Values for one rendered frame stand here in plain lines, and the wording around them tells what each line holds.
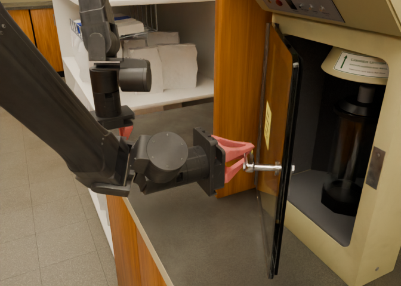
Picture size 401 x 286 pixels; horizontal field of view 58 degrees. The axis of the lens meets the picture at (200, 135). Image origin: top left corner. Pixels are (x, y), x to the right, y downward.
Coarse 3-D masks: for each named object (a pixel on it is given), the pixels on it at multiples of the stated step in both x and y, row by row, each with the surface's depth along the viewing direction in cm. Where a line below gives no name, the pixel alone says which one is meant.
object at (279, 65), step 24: (288, 48) 51; (288, 72) 50; (264, 96) 77; (288, 96) 49; (264, 120) 76; (288, 120) 50; (264, 144) 75; (288, 144) 52; (264, 192) 73; (264, 216) 72; (264, 240) 70
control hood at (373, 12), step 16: (256, 0) 71; (336, 0) 51; (352, 0) 48; (368, 0) 46; (384, 0) 44; (400, 0) 44; (304, 16) 62; (352, 16) 52; (368, 16) 49; (384, 16) 46; (400, 16) 45; (384, 32) 49; (400, 32) 47
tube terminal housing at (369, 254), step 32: (288, 32) 71; (320, 32) 63; (352, 32) 58; (384, 96) 54; (384, 128) 56; (384, 160) 57; (384, 192) 60; (288, 224) 84; (384, 224) 64; (320, 256) 75; (352, 256) 67; (384, 256) 69
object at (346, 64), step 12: (336, 48) 66; (324, 60) 70; (336, 60) 65; (348, 60) 62; (360, 60) 61; (372, 60) 60; (384, 60) 59; (336, 72) 64; (348, 72) 62; (360, 72) 61; (372, 72) 60; (384, 72) 60; (384, 84) 60
